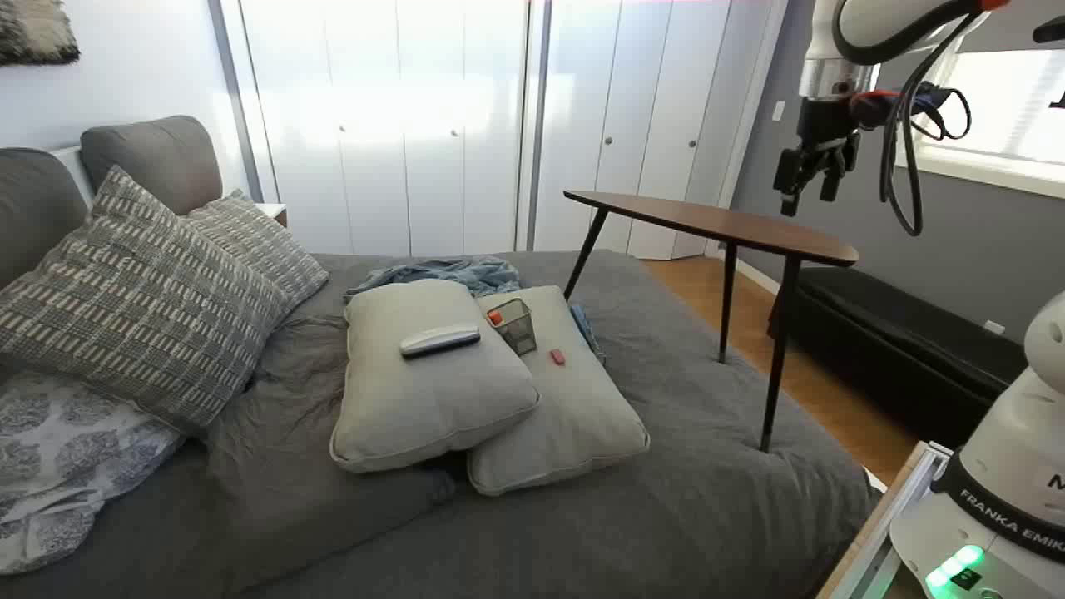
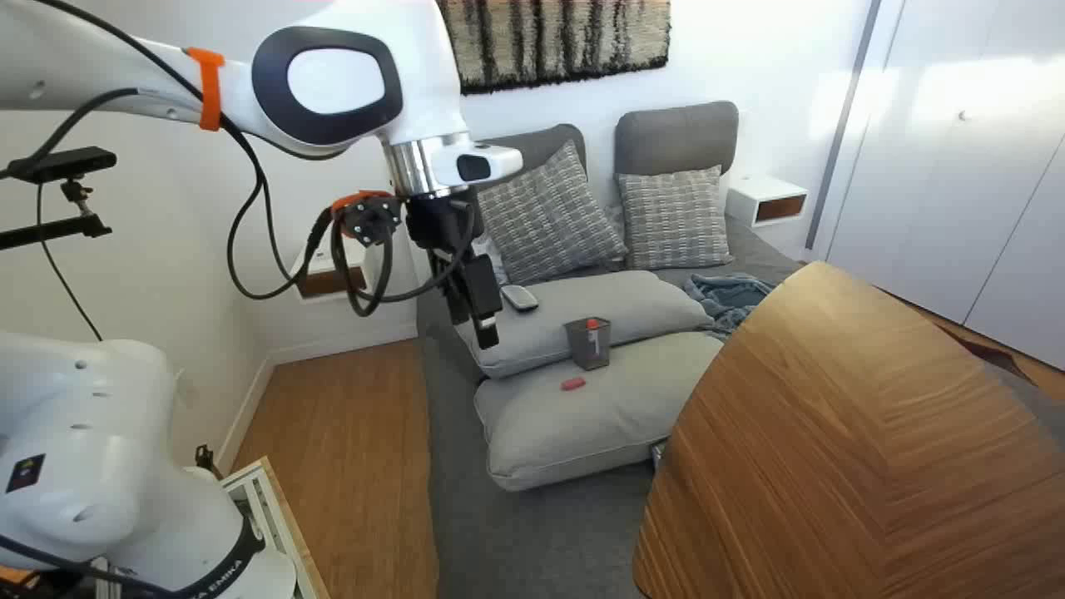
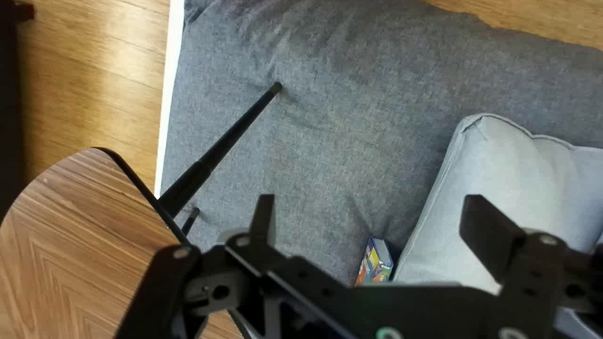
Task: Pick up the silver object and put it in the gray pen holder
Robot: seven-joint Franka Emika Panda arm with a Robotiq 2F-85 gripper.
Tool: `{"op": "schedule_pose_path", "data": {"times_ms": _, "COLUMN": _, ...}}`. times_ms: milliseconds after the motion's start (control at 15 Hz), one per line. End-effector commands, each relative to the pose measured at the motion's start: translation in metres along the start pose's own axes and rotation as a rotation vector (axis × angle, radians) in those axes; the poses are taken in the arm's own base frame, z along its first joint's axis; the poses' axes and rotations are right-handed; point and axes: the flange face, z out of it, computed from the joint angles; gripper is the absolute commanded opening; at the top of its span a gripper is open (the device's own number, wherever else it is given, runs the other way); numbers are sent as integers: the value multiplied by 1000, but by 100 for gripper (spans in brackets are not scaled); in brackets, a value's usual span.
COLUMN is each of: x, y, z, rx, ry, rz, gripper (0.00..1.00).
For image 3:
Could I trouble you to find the colorful puzzle cube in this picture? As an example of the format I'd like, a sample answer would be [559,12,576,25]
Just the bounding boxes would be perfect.
[356,238,393,285]

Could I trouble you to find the round wooden side table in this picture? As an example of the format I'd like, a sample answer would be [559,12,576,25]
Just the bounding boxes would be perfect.
[0,148,243,339]

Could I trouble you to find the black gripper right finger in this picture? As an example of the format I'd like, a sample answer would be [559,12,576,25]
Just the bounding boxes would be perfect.
[459,197,567,296]

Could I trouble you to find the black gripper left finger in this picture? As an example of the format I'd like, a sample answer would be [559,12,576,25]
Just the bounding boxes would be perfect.
[226,195,284,264]

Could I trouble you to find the black table leg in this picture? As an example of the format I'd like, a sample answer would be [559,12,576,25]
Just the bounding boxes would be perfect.
[158,82,282,217]

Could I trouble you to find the light gray cushion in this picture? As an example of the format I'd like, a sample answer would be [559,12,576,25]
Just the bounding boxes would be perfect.
[391,112,603,298]

